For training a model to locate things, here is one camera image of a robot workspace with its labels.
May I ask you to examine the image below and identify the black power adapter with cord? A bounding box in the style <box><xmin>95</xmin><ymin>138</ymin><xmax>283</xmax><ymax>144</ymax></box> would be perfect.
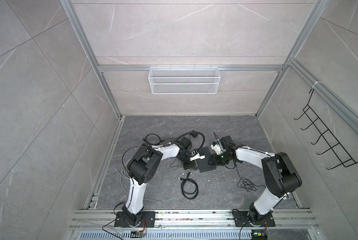
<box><xmin>172</xmin><ymin>131</ymin><xmax>198</xmax><ymax>165</ymax></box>

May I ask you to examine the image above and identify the dark grey network switch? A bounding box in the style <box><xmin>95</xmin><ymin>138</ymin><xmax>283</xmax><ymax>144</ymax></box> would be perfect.
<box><xmin>196</xmin><ymin>147</ymin><xmax>217</xmax><ymax>173</ymax></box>

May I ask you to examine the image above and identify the black ethernet cable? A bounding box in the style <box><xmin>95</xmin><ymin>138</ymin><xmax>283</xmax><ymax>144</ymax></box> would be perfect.
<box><xmin>178</xmin><ymin>171</ymin><xmax>200</xmax><ymax>200</ymax></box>

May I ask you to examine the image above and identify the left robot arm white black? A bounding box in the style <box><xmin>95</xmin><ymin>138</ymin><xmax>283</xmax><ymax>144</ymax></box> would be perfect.
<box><xmin>122</xmin><ymin>131</ymin><xmax>206</xmax><ymax>226</ymax></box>

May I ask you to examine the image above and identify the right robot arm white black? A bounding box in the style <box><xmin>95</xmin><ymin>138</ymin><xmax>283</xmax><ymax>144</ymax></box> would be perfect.
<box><xmin>209</xmin><ymin>135</ymin><xmax>302</xmax><ymax>226</ymax></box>

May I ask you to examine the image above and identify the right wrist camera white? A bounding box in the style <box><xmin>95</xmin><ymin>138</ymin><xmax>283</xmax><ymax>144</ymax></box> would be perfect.
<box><xmin>211</xmin><ymin>141</ymin><xmax>225</xmax><ymax>155</ymax></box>

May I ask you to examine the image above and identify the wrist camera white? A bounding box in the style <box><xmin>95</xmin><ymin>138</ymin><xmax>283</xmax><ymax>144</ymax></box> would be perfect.
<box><xmin>211</xmin><ymin>141</ymin><xmax>225</xmax><ymax>155</ymax></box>
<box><xmin>189</xmin><ymin>150</ymin><xmax>206</xmax><ymax>161</ymax></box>

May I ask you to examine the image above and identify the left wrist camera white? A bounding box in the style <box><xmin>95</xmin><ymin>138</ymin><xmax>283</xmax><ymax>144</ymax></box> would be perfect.
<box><xmin>189</xmin><ymin>150</ymin><xmax>206</xmax><ymax>161</ymax></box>

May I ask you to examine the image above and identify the thin black tangled wire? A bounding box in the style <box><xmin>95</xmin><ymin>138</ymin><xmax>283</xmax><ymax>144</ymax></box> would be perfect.
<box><xmin>236</xmin><ymin>161</ymin><xmax>268</xmax><ymax>193</ymax></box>

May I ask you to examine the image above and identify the small black coiled cable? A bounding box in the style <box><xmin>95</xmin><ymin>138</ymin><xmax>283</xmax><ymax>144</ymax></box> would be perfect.
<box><xmin>142</xmin><ymin>133</ymin><xmax>166</xmax><ymax>146</ymax></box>

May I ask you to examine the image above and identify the grey cable bundle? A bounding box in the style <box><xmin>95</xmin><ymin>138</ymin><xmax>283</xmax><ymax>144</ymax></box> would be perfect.
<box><xmin>115</xmin><ymin>151</ymin><xmax>161</xmax><ymax>203</ymax></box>

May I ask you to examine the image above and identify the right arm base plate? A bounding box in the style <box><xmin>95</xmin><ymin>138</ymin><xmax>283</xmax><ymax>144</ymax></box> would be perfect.
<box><xmin>232</xmin><ymin>210</ymin><xmax>276</xmax><ymax>227</ymax></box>

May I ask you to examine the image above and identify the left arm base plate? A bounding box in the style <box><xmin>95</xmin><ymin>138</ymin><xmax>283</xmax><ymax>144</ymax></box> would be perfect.
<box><xmin>114</xmin><ymin>211</ymin><xmax>155</xmax><ymax>228</ymax></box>

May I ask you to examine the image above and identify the white wire mesh basket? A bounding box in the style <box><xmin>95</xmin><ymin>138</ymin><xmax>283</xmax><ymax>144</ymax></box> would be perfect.
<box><xmin>148</xmin><ymin>67</ymin><xmax>221</xmax><ymax>95</ymax></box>

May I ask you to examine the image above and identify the black wire hook rack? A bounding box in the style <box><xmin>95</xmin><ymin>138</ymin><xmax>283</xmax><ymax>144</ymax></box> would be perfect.
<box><xmin>294</xmin><ymin>89</ymin><xmax>358</xmax><ymax>170</ymax></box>

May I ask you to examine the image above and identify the aluminium frame rail front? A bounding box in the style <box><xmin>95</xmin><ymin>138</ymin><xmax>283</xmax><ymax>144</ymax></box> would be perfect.
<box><xmin>67</xmin><ymin>209</ymin><xmax>319</xmax><ymax>230</ymax></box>

